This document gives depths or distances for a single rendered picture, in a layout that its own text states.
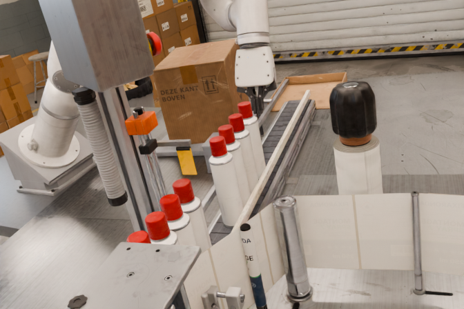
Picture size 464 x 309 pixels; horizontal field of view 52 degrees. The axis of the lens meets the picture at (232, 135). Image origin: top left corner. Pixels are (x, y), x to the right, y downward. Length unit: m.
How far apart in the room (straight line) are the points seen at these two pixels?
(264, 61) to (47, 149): 0.74
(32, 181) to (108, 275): 1.09
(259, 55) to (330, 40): 4.14
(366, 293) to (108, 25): 0.59
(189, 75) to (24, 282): 0.75
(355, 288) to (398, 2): 4.40
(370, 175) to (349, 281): 0.20
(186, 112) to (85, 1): 0.89
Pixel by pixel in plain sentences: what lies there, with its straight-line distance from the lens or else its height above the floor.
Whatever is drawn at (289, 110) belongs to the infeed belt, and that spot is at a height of 0.88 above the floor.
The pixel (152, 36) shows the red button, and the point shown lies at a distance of 0.77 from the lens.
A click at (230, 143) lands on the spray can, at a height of 1.05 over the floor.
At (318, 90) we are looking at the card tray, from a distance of 1.93.
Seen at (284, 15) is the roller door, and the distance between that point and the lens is 5.45.
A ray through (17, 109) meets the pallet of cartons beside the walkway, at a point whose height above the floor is 0.44.
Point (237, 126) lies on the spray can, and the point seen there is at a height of 1.06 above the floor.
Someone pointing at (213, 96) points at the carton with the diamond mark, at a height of 1.01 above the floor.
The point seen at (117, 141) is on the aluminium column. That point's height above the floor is 1.14.
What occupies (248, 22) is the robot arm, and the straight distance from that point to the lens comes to 1.21.
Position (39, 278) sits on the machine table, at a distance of 1.21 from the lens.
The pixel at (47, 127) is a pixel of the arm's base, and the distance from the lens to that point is 1.51.
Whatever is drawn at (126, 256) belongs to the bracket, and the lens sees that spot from 0.58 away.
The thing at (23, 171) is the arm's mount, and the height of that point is 0.91.
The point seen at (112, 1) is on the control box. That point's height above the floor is 1.41.
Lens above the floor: 1.46
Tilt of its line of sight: 22 degrees down
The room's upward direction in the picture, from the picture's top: 12 degrees counter-clockwise
